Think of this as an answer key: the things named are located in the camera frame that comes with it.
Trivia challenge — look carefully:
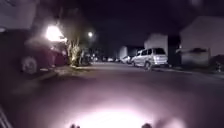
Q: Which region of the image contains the tree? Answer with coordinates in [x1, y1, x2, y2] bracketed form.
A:
[59, 13, 88, 68]

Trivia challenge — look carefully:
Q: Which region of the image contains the street lamp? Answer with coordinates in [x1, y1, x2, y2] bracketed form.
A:
[87, 31, 95, 39]

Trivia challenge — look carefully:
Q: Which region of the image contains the row of parked cars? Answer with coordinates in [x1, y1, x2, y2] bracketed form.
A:
[101, 54, 134, 64]

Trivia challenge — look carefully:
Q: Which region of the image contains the silver van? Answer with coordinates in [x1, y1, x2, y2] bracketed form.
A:
[130, 47, 169, 70]

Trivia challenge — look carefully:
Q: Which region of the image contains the pale building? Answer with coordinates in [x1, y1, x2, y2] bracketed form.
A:
[179, 15, 224, 68]
[143, 32, 169, 54]

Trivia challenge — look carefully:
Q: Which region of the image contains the dark red car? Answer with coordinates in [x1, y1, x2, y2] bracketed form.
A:
[0, 29, 69, 75]

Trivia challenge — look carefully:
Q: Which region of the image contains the grey asphalt road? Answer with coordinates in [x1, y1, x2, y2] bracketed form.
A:
[0, 61, 224, 128]

